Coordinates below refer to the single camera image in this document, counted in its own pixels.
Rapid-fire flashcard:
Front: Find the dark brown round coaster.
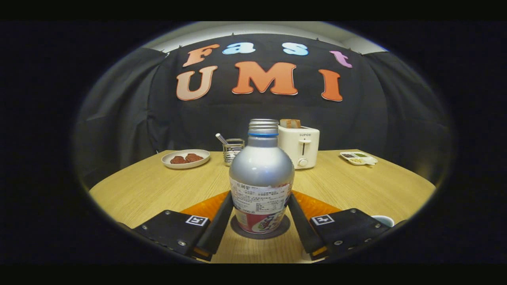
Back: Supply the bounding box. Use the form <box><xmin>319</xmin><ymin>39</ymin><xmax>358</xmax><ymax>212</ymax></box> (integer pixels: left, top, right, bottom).
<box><xmin>231</xmin><ymin>214</ymin><xmax>291</xmax><ymax>239</ymax></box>

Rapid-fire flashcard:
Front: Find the white round plate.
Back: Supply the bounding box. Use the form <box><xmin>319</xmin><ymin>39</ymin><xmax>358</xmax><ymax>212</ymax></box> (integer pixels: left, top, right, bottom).
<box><xmin>161</xmin><ymin>149</ymin><xmax>211</xmax><ymax>170</ymax></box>

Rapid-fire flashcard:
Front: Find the wooden table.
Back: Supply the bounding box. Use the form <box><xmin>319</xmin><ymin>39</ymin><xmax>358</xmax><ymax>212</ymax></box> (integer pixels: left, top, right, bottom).
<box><xmin>89</xmin><ymin>149</ymin><xmax>436</xmax><ymax>264</ymax></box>

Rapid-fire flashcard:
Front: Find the white toaster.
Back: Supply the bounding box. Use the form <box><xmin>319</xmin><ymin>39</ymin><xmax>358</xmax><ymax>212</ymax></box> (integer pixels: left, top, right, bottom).
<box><xmin>277</xmin><ymin>125</ymin><xmax>320</xmax><ymax>170</ymax></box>

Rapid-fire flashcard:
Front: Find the white cup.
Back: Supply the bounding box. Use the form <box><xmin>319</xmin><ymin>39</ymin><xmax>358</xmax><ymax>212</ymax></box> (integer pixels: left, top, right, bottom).
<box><xmin>371</xmin><ymin>215</ymin><xmax>395</xmax><ymax>228</ymax></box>

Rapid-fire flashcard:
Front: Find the black backdrop cloth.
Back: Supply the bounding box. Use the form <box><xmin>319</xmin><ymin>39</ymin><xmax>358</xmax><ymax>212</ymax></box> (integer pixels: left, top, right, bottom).
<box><xmin>73</xmin><ymin>34</ymin><xmax>454</xmax><ymax>186</ymax></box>

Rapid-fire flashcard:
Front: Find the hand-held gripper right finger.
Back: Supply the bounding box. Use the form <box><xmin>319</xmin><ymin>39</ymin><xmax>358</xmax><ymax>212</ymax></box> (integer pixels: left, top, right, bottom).
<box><xmin>287</xmin><ymin>192</ymin><xmax>408</xmax><ymax>261</ymax></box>

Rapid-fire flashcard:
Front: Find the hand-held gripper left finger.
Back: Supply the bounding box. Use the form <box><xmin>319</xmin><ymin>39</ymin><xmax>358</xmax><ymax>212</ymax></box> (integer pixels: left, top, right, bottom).
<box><xmin>131</xmin><ymin>191</ymin><xmax>234</xmax><ymax>262</ymax></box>

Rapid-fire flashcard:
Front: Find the silver juice bottle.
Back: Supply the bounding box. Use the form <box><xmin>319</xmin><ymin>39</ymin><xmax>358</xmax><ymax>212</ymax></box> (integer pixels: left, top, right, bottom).
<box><xmin>229</xmin><ymin>119</ymin><xmax>295</xmax><ymax>234</ymax></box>

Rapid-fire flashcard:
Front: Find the white divided dish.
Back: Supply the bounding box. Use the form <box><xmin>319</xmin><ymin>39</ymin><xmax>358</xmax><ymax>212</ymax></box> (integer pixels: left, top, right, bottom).
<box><xmin>340</xmin><ymin>151</ymin><xmax>378</xmax><ymax>166</ymax></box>

